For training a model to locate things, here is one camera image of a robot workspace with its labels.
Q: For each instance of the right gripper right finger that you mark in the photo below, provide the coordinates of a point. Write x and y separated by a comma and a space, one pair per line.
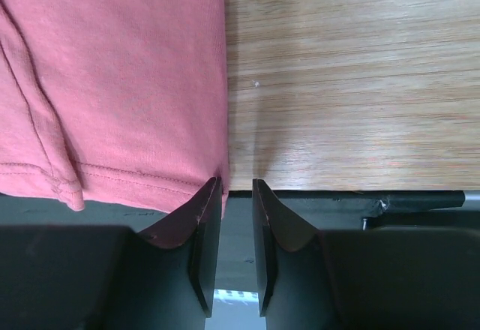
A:
401, 270

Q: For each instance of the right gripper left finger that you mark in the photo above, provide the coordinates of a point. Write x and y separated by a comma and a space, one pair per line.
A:
111, 277

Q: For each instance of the pink polo t shirt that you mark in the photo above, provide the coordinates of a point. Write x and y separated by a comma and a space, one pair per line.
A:
117, 101

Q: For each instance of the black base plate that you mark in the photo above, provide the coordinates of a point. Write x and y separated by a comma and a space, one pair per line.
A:
235, 265

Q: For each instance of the white slotted cable duct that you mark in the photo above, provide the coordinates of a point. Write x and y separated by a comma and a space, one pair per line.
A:
245, 302

